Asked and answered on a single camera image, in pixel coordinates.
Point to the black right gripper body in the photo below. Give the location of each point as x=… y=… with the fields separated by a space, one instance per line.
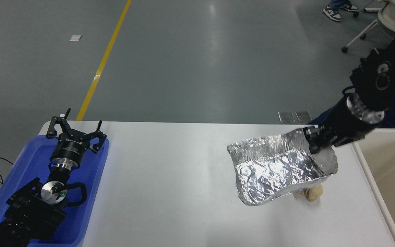
x=345 y=127

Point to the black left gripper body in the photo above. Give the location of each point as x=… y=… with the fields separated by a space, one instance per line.
x=70 y=147

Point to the silver foil plate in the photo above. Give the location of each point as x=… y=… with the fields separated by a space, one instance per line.
x=269 y=171

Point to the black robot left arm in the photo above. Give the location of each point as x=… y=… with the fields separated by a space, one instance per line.
x=26 y=212

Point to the metal floor plate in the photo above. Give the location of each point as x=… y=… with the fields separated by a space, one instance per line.
x=303 y=116
x=286 y=117

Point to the blue plastic tray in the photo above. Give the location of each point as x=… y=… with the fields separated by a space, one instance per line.
x=29 y=164

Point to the large pale bin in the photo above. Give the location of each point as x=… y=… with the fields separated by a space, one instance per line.
x=389 y=171

